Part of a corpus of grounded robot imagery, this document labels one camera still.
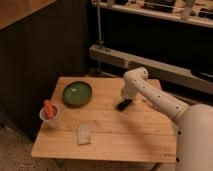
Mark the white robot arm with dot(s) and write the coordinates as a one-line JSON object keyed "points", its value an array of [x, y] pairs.
{"points": [[194, 151]]}

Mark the bamboo folding table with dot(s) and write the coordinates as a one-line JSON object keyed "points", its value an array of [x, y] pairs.
{"points": [[138, 134]]}

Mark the orange carrot toy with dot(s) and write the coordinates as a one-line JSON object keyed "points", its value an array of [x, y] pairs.
{"points": [[49, 109]]}

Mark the white plastic cup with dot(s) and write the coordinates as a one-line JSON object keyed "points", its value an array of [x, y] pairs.
{"points": [[54, 122]]}

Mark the metal shelf rack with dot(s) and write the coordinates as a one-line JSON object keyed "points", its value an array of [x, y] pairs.
{"points": [[177, 51]]}

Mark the dark wooden cabinet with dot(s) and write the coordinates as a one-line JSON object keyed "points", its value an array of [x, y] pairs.
{"points": [[34, 53]]}

